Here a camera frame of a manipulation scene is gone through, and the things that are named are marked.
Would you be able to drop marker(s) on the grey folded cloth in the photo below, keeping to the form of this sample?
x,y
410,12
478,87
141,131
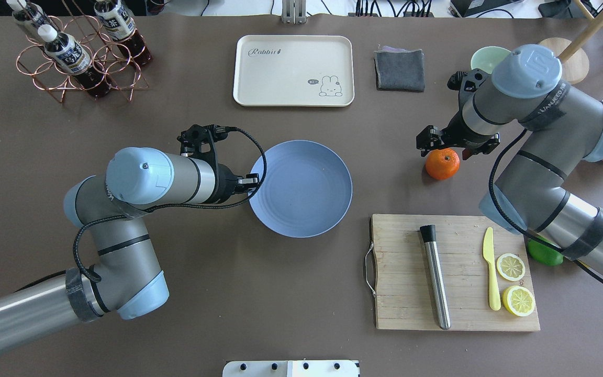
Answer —
x,y
400,69

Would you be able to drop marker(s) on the blue plate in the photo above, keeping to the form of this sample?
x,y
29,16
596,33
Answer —
x,y
307,189

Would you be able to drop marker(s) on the wooden cup stand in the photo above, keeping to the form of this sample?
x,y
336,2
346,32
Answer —
x,y
575,62

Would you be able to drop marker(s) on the lemon slice upper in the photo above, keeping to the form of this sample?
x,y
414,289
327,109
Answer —
x,y
510,267

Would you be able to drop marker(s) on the steel muddler black tip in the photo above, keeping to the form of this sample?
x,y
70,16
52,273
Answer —
x,y
429,238

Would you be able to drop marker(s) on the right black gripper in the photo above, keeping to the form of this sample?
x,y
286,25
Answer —
x,y
457,133

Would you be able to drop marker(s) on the orange mandarin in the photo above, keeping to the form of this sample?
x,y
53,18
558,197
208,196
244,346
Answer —
x,y
442,164

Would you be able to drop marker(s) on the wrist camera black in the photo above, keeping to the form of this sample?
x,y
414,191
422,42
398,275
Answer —
x,y
466,83
199,141

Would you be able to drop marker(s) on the wooden cutting board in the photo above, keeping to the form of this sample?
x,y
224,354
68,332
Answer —
x,y
404,297

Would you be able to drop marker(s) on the green bowl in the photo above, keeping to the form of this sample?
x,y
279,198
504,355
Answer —
x,y
488,57

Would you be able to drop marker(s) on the green lime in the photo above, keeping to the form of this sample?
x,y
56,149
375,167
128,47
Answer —
x,y
543,254

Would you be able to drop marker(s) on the yellow plastic knife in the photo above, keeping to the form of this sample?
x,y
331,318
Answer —
x,y
489,256

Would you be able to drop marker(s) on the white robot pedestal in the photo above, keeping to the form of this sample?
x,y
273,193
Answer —
x,y
330,367

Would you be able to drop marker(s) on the tea bottle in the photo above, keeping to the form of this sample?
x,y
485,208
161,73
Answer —
x,y
29,17
69,55
121,28

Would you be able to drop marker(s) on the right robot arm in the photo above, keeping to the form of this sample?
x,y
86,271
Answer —
x,y
566,127

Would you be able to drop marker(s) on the lemon slice lower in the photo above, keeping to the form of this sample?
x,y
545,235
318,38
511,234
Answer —
x,y
518,300

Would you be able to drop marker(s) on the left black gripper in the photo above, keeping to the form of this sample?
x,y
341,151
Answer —
x,y
224,184

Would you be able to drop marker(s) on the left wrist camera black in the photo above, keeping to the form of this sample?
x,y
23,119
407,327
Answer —
x,y
199,141

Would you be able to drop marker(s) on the lemon slice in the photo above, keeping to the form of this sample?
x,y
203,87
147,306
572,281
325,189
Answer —
x,y
510,267
518,300

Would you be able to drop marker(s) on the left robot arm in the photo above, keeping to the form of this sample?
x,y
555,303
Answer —
x,y
127,278

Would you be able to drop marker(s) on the cream rabbit tray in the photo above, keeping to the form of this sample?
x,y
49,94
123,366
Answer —
x,y
293,71

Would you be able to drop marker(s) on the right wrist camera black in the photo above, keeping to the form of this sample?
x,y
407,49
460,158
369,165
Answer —
x,y
466,83

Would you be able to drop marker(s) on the aluminium frame post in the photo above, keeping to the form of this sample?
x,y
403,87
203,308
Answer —
x,y
294,12

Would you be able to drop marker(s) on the copper wire bottle rack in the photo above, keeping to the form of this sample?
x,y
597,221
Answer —
x,y
93,54

